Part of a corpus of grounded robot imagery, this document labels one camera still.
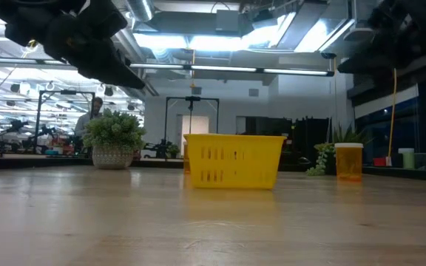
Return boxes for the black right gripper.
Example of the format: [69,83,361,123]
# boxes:
[337,0,426,74]

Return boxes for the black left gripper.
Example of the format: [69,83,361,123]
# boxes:
[42,0,146,89]

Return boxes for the orange pill bottle white cap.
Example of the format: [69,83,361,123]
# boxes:
[334,142,365,183]
[183,142,192,174]

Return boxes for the yellow plastic basket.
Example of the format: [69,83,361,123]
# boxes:
[183,133,288,191]

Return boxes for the person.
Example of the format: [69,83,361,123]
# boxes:
[73,96,105,138]

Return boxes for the yellow pole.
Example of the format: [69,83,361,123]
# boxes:
[388,68,399,166]

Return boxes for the bushy green potted plant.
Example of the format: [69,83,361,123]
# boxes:
[82,108,147,171]

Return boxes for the black cabinets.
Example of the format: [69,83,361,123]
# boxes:
[236,115,333,171]

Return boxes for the small background potted plant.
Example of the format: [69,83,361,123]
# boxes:
[165,143,181,159]

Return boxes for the spiky trailing succulent plant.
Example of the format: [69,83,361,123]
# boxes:
[306,123,375,177]

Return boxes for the white door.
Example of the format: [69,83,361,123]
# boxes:
[177,114,210,149]

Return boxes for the green cup white lid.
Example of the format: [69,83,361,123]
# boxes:
[398,147,416,170]

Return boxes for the black background rig frame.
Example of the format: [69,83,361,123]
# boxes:
[34,89,96,154]

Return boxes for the black camera stand frame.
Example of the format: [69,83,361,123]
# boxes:
[163,95,220,158]

